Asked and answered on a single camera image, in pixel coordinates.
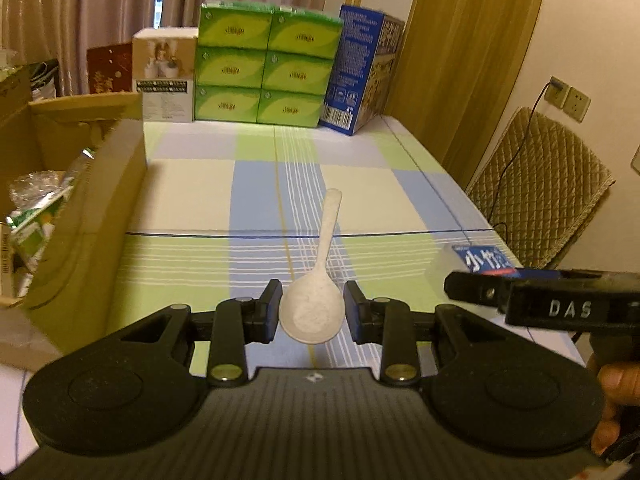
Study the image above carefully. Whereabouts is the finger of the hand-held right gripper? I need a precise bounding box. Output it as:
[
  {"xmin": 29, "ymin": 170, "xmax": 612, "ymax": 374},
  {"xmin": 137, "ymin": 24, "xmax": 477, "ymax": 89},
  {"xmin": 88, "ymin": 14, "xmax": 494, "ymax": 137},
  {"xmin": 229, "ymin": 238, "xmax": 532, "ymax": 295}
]
[
  {"xmin": 443, "ymin": 270, "xmax": 516, "ymax": 313},
  {"xmin": 514, "ymin": 268, "xmax": 602, "ymax": 282}
]

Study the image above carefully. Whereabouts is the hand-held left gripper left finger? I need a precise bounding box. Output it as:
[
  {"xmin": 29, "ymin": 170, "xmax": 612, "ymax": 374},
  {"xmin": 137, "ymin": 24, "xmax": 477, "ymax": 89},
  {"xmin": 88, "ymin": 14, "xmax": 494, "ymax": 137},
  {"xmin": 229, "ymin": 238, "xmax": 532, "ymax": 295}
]
[{"xmin": 90, "ymin": 279, "xmax": 284, "ymax": 387}]

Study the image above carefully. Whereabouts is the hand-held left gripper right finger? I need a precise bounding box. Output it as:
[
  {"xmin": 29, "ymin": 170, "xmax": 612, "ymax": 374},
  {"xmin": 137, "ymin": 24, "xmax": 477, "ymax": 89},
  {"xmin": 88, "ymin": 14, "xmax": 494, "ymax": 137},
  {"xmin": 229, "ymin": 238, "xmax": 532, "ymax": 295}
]
[{"xmin": 344, "ymin": 280, "xmax": 541, "ymax": 386}]

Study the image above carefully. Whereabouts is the blue white tissue packet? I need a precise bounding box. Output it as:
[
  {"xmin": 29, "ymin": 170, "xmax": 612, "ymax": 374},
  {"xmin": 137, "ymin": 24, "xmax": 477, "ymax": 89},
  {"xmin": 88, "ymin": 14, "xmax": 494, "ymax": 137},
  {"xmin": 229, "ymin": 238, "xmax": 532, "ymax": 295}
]
[{"xmin": 425, "ymin": 244, "xmax": 519, "ymax": 282}]

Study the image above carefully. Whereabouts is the wooden spoon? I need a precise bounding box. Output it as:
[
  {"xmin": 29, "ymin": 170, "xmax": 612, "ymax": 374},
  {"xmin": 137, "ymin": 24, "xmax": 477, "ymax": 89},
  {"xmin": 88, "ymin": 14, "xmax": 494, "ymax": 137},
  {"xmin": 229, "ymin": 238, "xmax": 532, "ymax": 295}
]
[{"xmin": 278, "ymin": 188, "xmax": 346, "ymax": 346}]

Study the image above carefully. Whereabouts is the long brown cardboard box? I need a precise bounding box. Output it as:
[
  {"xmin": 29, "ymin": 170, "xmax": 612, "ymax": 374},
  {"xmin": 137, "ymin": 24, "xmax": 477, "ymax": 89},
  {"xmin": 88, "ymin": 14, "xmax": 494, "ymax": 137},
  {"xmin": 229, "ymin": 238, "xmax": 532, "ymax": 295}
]
[{"xmin": 0, "ymin": 92, "xmax": 149, "ymax": 312}]

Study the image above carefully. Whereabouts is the white green spray box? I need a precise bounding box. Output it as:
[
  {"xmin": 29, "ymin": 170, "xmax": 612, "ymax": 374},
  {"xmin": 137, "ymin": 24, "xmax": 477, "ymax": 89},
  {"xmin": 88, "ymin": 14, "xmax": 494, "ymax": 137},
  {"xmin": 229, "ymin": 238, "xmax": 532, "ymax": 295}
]
[{"xmin": 7, "ymin": 204, "xmax": 57, "ymax": 282}]

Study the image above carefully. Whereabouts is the silver green leaf foil bag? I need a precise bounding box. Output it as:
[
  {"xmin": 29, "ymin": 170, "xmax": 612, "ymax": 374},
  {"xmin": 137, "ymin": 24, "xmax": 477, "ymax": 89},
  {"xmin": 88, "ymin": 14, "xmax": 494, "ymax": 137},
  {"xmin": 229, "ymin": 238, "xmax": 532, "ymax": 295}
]
[{"xmin": 9, "ymin": 147, "xmax": 96, "ymax": 214}]

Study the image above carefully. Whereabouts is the plaid cloth covered desktop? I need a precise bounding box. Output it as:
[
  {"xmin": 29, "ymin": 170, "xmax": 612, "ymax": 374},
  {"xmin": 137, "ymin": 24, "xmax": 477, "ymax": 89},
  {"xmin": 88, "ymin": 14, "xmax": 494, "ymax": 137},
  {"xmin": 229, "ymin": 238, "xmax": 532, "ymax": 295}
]
[{"xmin": 104, "ymin": 112, "xmax": 587, "ymax": 383}]

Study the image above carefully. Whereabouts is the person's right hand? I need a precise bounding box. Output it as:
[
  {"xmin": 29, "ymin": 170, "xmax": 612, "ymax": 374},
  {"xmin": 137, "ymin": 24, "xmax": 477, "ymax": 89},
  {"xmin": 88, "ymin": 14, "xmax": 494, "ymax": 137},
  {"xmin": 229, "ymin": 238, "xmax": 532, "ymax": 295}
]
[{"xmin": 590, "ymin": 362, "xmax": 629, "ymax": 456}]

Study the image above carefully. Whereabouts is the yellow curtain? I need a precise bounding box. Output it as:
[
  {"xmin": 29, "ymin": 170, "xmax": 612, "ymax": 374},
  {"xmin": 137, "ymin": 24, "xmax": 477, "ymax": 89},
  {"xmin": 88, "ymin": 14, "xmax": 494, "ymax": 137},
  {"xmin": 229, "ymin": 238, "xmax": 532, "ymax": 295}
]
[{"xmin": 384, "ymin": 0, "xmax": 552, "ymax": 192}]

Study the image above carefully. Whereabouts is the blue milk carton box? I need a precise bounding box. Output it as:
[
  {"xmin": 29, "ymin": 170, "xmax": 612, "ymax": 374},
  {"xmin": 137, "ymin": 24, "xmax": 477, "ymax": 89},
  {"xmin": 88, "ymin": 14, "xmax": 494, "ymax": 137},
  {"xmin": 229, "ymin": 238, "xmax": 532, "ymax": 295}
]
[{"xmin": 318, "ymin": 3, "xmax": 406, "ymax": 136}]

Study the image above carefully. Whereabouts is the stack of green tissue packs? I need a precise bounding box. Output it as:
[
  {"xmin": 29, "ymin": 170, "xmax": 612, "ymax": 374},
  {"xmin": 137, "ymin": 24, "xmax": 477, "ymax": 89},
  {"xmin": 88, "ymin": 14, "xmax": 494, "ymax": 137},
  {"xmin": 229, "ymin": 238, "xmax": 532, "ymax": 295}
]
[{"xmin": 193, "ymin": 2, "xmax": 345, "ymax": 129}]

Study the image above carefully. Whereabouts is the white picture product box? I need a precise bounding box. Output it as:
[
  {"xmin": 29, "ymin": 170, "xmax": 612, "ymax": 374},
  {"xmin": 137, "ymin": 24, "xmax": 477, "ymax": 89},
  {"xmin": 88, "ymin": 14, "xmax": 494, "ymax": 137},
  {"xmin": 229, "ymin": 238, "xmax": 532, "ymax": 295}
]
[{"xmin": 131, "ymin": 27, "xmax": 200, "ymax": 124}]

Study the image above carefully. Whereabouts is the dark red gift box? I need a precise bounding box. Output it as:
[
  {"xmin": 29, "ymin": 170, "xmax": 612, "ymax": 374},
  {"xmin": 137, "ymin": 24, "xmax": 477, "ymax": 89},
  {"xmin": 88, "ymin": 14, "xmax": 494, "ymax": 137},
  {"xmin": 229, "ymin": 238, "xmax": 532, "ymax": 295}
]
[{"xmin": 87, "ymin": 42, "xmax": 135, "ymax": 95}]

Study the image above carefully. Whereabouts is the brown storage carton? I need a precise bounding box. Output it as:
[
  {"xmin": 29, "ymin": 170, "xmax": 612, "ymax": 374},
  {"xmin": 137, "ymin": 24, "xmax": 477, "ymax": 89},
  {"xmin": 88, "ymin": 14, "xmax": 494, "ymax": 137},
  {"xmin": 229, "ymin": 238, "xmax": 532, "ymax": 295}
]
[{"xmin": 0, "ymin": 62, "xmax": 32, "ymax": 129}]

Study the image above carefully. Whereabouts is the pink-brown window curtain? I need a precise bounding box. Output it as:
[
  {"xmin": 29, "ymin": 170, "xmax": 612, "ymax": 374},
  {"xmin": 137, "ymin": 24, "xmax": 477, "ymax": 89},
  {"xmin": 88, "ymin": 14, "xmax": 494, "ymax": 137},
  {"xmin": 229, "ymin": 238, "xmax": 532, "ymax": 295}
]
[{"xmin": 0, "ymin": 0, "xmax": 336, "ymax": 97}]

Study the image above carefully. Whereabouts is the thin black charger cable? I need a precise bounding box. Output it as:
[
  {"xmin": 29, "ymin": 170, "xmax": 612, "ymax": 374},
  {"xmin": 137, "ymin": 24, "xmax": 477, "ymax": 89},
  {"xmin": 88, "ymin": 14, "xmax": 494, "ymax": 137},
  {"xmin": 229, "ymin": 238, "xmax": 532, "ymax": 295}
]
[{"xmin": 492, "ymin": 85, "xmax": 552, "ymax": 242}]

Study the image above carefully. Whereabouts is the beige wall socket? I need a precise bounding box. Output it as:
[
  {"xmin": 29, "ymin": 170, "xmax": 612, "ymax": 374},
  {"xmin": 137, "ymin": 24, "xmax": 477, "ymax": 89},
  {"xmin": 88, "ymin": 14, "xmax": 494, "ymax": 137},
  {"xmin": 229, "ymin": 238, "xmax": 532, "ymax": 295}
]
[
  {"xmin": 544, "ymin": 75, "xmax": 569, "ymax": 109},
  {"xmin": 563, "ymin": 87, "xmax": 592, "ymax": 124}
]

